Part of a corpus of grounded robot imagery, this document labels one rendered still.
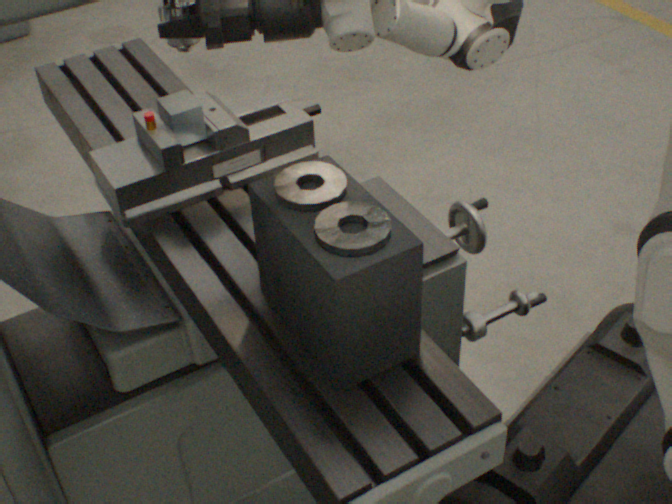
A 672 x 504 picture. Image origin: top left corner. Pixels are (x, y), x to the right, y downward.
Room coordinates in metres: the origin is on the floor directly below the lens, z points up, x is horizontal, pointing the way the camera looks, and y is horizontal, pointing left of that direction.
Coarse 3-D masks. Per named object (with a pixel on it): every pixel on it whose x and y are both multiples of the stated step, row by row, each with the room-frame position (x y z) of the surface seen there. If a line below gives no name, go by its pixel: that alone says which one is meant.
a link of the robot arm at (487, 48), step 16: (432, 0) 1.32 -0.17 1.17; (464, 0) 1.27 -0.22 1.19; (480, 0) 1.25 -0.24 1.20; (496, 0) 1.24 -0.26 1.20; (512, 0) 1.25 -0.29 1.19; (496, 16) 1.23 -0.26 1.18; (512, 16) 1.24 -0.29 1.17; (496, 32) 1.23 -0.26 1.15; (512, 32) 1.25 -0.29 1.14; (480, 48) 1.22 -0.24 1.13; (496, 48) 1.24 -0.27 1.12; (480, 64) 1.23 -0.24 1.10
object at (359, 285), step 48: (288, 192) 0.86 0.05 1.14; (336, 192) 0.86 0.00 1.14; (288, 240) 0.81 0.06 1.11; (336, 240) 0.77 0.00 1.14; (384, 240) 0.77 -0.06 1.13; (288, 288) 0.82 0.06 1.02; (336, 288) 0.71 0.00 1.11; (384, 288) 0.74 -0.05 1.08; (336, 336) 0.72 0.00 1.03; (384, 336) 0.74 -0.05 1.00; (336, 384) 0.72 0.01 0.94
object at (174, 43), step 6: (162, 12) 1.12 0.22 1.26; (192, 12) 1.12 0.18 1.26; (168, 18) 1.12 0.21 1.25; (174, 18) 1.11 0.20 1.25; (168, 42) 1.12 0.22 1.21; (174, 42) 1.12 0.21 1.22; (180, 42) 1.11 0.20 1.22; (186, 42) 1.11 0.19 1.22; (192, 42) 1.12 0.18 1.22; (198, 42) 1.13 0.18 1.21; (180, 48) 1.11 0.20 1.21
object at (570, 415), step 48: (624, 336) 1.08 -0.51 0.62; (576, 384) 1.00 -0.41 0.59; (624, 384) 1.00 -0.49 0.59; (528, 432) 0.89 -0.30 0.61; (576, 432) 0.90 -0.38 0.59; (624, 432) 0.91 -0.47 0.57; (480, 480) 0.84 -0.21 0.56; (528, 480) 0.80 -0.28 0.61; (576, 480) 0.82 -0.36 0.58; (624, 480) 0.82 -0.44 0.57
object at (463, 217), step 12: (456, 204) 1.41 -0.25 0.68; (468, 204) 1.40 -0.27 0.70; (480, 204) 1.40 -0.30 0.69; (456, 216) 1.42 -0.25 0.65; (468, 216) 1.38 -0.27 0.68; (480, 216) 1.37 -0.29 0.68; (456, 228) 1.38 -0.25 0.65; (468, 228) 1.38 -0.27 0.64; (480, 228) 1.35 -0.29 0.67; (456, 240) 1.41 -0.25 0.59; (468, 240) 1.38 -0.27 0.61; (480, 240) 1.34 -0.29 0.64; (468, 252) 1.37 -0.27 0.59; (480, 252) 1.35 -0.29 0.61
